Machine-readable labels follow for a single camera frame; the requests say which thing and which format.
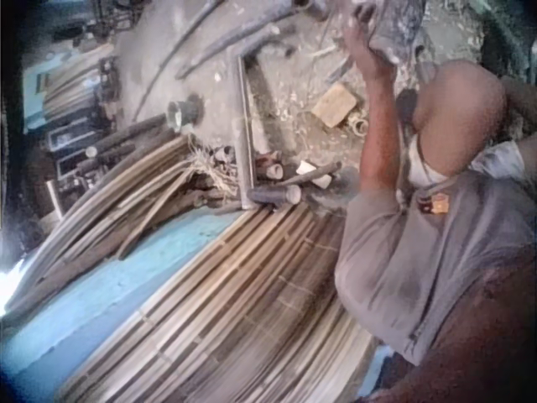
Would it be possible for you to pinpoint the grey metal angle bar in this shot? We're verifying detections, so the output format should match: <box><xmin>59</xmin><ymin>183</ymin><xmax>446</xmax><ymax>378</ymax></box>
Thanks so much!
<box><xmin>232</xmin><ymin>39</ymin><xmax>295</xmax><ymax>211</ymax></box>

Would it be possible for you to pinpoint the cluttered dark tool rack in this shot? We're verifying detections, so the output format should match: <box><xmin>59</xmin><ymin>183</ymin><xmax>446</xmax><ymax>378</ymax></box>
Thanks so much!
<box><xmin>18</xmin><ymin>39</ymin><xmax>125</xmax><ymax>202</ymax></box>

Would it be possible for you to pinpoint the wooden-handled tool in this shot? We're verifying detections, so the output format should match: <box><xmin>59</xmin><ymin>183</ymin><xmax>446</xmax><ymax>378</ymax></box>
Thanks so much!
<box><xmin>274</xmin><ymin>160</ymin><xmax>341</xmax><ymax>189</ymax></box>

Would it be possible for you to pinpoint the yellow wooden block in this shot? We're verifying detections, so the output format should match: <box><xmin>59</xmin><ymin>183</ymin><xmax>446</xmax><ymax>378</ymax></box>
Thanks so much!
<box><xmin>310</xmin><ymin>81</ymin><xmax>359</xmax><ymax>129</ymax></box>

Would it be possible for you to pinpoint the person's left hand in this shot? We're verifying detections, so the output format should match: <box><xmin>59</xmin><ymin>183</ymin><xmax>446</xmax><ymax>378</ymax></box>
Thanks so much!
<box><xmin>341</xmin><ymin>3</ymin><xmax>381</xmax><ymax>56</ymax></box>

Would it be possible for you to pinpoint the long grey bamboo pole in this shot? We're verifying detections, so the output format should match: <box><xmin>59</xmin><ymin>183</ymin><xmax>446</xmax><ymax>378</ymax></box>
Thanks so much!
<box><xmin>175</xmin><ymin>7</ymin><xmax>312</xmax><ymax>81</ymax></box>

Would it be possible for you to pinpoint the thin curved dark stick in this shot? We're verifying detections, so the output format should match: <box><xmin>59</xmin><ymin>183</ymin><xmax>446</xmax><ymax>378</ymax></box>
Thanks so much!
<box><xmin>133</xmin><ymin>0</ymin><xmax>231</xmax><ymax>123</ymax></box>

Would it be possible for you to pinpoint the blue floor mat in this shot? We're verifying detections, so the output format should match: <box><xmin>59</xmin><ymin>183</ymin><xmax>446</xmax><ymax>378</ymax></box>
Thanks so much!
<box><xmin>0</xmin><ymin>205</ymin><xmax>253</xmax><ymax>403</ymax></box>

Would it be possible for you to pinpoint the pile of split bamboo strips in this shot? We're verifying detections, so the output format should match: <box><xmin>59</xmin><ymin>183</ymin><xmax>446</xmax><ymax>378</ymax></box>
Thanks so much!
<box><xmin>58</xmin><ymin>204</ymin><xmax>378</xmax><ymax>403</ymax></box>

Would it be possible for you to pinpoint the dark metal cup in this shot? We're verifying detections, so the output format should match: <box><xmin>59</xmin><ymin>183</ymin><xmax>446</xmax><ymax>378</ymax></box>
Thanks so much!
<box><xmin>166</xmin><ymin>94</ymin><xmax>206</xmax><ymax>132</ymax></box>

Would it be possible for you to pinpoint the grey mottled block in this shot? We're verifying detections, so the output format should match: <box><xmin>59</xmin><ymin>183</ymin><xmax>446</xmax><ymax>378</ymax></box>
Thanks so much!
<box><xmin>356</xmin><ymin>0</ymin><xmax>425</xmax><ymax>65</ymax></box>

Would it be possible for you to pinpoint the tied bundle of bamboo strips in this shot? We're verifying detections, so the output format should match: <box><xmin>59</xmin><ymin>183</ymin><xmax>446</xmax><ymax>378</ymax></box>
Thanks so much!
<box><xmin>0</xmin><ymin>133</ymin><xmax>238</xmax><ymax>322</ymax></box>

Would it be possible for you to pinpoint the heap of dark bamboo poles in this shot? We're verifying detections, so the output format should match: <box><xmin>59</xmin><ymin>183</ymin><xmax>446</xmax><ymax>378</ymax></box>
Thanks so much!
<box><xmin>74</xmin><ymin>112</ymin><xmax>177</xmax><ymax>175</ymax></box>

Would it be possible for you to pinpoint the grey bamboo tube piece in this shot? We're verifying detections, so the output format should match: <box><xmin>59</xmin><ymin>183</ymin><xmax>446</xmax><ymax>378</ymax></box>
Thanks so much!
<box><xmin>246</xmin><ymin>184</ymin><xmax>303</xmax><ymax>207</ymax></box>

